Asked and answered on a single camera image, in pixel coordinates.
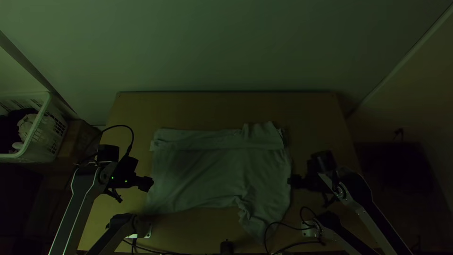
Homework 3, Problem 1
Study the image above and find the white t-shirt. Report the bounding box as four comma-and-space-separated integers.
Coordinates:
143, 121, 294, 246

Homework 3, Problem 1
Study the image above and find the white laundry basket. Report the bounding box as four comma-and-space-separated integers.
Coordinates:
0, 92, 70, 164

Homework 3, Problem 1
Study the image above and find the heap of clothes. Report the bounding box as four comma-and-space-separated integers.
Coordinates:
0, 107, 40, 155

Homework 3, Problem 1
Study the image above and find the black cable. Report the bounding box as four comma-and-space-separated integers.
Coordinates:
121, 238, 177, 255
270, 240, 326, 255
75, 124, 135, 167
263, 206, 323, 254

